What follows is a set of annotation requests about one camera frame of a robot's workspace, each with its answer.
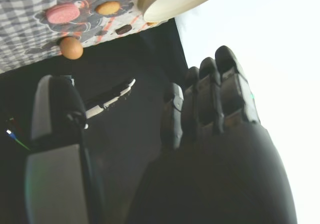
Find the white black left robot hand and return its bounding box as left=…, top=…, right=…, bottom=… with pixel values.
left=24, top=45, right=298, bottom=224

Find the brown egg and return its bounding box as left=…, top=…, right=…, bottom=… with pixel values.
left=59, top=36, right=84, bottom=60

